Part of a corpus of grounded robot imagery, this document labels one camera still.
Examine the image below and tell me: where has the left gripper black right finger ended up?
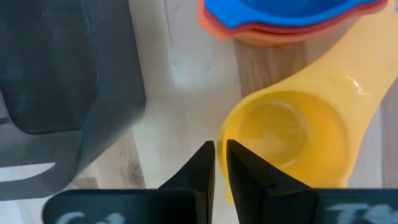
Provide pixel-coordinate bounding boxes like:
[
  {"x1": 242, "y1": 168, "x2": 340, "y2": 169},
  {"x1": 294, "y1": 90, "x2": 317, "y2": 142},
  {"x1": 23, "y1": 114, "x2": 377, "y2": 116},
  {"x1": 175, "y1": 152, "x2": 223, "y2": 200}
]
[{"x1": 226, "y1": 139, "x2": 317, "y2": 224}]

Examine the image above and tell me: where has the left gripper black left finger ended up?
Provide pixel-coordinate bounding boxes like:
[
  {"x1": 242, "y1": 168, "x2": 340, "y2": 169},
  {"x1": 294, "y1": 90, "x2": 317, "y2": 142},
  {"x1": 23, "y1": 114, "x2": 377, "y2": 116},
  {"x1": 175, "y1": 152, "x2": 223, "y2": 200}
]
[{"x1": 158, "y1": 140, "x2": 216, "y2": 224}]

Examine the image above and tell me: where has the yellow measuring cup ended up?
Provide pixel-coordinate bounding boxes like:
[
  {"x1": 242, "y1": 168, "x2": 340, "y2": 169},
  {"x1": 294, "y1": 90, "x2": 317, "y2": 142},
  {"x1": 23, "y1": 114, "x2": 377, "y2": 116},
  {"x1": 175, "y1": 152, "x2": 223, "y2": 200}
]
[{"x1": 217, "y1": 0, "x2": 398, "y2": 206}]

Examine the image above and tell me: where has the orange measuring cup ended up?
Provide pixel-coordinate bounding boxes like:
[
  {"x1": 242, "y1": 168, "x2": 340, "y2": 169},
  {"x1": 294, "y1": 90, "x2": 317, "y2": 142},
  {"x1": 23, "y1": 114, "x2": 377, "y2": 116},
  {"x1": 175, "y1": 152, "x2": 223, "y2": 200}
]
[{"x1": 198, "y1": 0, "x2": 386, "y2": 47}]

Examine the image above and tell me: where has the blue measuring cup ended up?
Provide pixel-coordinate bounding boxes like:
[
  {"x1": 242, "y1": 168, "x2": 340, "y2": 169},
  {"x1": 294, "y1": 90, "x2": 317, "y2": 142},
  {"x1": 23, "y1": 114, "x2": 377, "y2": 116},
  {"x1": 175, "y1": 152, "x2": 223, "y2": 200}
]
[{"x1": 204, "y1": 0, "x2": 379, "y2": 29}]

